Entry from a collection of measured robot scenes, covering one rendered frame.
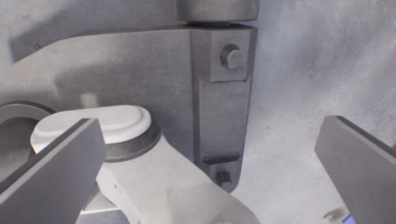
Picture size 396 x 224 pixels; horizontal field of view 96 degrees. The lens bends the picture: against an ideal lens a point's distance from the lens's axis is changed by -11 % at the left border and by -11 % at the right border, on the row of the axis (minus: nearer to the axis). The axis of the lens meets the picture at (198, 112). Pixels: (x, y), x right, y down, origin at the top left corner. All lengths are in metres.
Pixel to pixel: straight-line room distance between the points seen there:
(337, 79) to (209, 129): 0.61
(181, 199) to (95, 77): 0.33
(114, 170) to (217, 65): 0.28
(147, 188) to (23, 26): 0.56
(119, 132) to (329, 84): 0.81
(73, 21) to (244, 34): 0.45
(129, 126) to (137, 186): 0.10
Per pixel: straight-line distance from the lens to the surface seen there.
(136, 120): 0.36
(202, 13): 0.44
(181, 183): 0.30
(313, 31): 0.81
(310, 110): 0.94
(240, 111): 0.52
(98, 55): 0.47
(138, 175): 0.32
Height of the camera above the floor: 0.61
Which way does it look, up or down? 60 degrees down
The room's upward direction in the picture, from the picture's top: 158 degrees clockwise
